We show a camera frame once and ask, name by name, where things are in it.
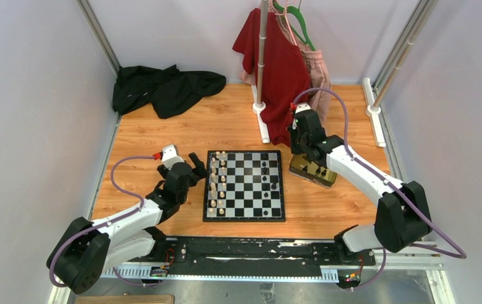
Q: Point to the right white rack foot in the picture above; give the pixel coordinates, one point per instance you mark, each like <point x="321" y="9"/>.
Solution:
<point x="375" y="90"/>

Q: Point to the yellow metal tin box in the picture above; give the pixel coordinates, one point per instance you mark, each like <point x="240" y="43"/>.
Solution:
<point x="302" y="167"/>

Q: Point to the black white chess board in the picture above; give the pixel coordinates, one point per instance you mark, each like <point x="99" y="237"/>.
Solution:
<point x="255" y="188"/>

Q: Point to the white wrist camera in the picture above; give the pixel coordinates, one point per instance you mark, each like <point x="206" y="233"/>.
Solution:
<point x="171" y="156"/>
<point x="301" y="107"/>

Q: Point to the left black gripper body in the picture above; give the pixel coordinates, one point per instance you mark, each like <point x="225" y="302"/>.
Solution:
<point x="163" y="170"/>

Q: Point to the red shirt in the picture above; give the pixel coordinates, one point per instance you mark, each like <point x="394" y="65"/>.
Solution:
<point x="284" y="74"/>

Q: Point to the white chess pieces rows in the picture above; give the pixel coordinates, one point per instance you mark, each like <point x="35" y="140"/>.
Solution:
<point x="217" y="184"/>

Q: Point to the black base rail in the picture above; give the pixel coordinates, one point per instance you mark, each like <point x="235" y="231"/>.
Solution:
<point x="252" y="259"/>

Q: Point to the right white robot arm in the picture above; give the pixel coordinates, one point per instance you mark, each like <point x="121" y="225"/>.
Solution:
<point x="402" y="211"/>

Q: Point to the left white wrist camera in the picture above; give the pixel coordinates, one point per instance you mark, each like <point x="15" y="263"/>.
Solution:
<point x="171" y="156"/>

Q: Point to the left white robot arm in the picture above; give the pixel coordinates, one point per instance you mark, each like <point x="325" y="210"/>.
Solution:
<point x="89" y="248"/>

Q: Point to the black cloth pile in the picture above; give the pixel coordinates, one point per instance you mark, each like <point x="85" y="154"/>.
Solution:
<point x="169" y="91"/>

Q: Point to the pink garment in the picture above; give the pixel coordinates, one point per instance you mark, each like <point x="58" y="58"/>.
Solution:
<point x="317" y="69"/>

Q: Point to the white clothes rack stand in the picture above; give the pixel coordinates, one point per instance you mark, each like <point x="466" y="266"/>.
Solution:
<point x="258" y="105"/>

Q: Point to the green clothes hanger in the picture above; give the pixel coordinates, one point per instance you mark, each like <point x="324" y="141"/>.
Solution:
<point x="296" y="13"/>

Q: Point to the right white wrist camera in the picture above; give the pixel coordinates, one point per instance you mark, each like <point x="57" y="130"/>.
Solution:
<point x="301" y="107"/>

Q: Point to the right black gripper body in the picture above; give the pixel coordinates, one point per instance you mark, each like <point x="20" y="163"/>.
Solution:
<point x="298" y="143"/>

